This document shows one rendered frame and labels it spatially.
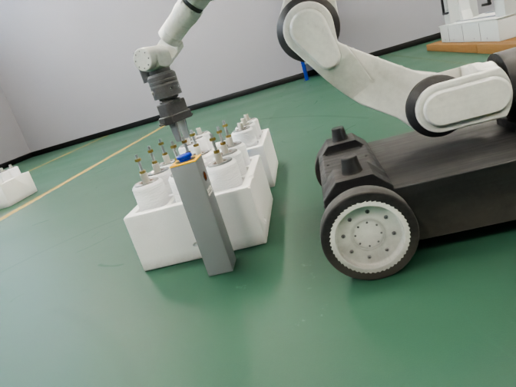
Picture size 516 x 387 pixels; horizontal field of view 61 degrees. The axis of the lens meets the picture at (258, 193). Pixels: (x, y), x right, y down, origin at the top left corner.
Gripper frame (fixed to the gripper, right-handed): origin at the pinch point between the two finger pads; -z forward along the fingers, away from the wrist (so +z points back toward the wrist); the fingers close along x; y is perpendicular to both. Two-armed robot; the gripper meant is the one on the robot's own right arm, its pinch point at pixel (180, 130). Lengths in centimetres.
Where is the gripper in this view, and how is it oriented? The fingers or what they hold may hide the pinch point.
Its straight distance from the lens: 141.5
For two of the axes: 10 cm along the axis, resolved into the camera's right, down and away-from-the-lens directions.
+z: -2.8, -9.2, -2.8
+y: -8.0, 0.6, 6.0
